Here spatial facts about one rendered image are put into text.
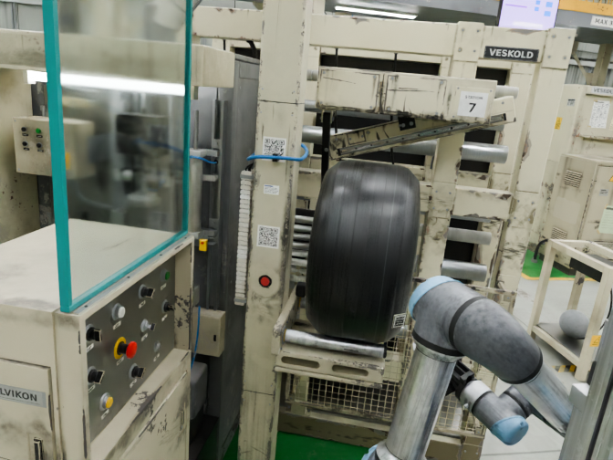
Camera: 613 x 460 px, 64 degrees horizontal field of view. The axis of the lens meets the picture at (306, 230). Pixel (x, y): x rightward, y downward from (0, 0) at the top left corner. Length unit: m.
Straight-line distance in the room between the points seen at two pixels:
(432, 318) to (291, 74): 0.88
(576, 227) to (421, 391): 4.97
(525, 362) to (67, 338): 0.84
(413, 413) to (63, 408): 0.70
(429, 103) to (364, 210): 0.53
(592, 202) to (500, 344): 4.99
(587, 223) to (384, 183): 4.57
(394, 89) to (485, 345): 1.07
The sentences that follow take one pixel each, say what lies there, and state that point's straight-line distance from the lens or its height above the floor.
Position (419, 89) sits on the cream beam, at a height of 1.73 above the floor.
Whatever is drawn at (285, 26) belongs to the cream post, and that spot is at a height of 1.87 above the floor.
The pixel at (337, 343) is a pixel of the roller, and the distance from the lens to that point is 1.65.
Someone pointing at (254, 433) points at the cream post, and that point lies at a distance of 2.01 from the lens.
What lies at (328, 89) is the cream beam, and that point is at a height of 1.70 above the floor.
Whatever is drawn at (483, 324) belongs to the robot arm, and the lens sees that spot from 0.94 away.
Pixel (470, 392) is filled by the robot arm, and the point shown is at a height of 1.03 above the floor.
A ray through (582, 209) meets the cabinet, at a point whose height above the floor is 0.73.
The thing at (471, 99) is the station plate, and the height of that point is 1.71.
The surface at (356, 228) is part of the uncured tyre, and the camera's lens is 1.39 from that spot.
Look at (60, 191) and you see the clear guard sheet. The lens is 0.94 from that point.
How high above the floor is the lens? 1.71
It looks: 16 degrees down
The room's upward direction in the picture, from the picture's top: 5 degrees clockwise
